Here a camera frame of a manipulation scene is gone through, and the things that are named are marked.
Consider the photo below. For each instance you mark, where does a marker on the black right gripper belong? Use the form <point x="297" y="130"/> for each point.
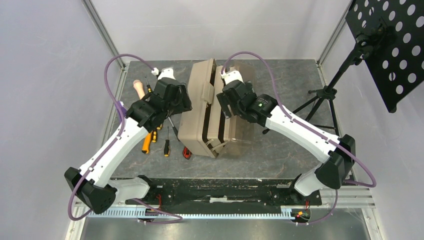
<point x="226" y="108"/>

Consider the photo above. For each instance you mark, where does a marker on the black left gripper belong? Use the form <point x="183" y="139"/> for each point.
<point x="185" y="104"/>

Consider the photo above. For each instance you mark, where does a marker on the beige translucent tool box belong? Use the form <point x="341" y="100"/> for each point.
<point x="204" y="130"/>

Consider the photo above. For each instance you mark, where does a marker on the red black utility knife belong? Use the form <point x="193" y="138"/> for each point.
<point x="186" y="153"/>

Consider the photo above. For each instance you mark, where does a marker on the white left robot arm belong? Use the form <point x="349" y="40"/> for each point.
<point x="91" y="183"/>

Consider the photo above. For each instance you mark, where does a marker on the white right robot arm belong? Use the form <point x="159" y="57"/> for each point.
<point x="334" y="153"/>

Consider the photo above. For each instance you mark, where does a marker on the small black-yellow screwdriver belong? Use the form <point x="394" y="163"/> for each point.
<point x="149" y="88"/>

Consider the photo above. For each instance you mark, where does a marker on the claw hammer black grip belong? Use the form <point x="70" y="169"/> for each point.
<point x="175" y="130"/>

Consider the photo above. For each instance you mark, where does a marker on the thin black-yellow screwdriver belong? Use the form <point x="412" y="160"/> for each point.
<point x="154" y="134"/>

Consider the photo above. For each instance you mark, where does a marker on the purple box with grid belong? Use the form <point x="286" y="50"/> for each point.
<point x="123" y="109"/>

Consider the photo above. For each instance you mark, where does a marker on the black-yellow screwdriver near front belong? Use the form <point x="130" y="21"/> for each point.
<point x="167" y="150"/>

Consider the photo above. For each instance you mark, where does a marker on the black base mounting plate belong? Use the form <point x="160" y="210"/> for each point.
<point x="225" y="195"/>

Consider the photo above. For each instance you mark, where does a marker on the black perforated panel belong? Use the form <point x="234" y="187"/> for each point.
<point x="395" y="31"/>

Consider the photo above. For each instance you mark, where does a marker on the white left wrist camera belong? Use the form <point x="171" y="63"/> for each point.
<point x="164" y="73"/>

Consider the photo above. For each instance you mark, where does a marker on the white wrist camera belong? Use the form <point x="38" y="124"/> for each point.
<point x="231" y="76"/>
<point x="164" y="73"/>

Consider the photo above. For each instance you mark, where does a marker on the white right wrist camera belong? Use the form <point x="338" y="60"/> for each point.
<point x="231" y="76"/>

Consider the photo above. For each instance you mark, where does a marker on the beige wooden handle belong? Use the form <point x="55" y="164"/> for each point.
<point x="139" y="88"/>

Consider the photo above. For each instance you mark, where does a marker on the orange handled tool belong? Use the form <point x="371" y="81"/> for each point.
<point x="146" y="143"/>

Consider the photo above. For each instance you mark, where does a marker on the aluminium frame rail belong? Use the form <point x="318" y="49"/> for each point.
<point x="100" y="26"/>

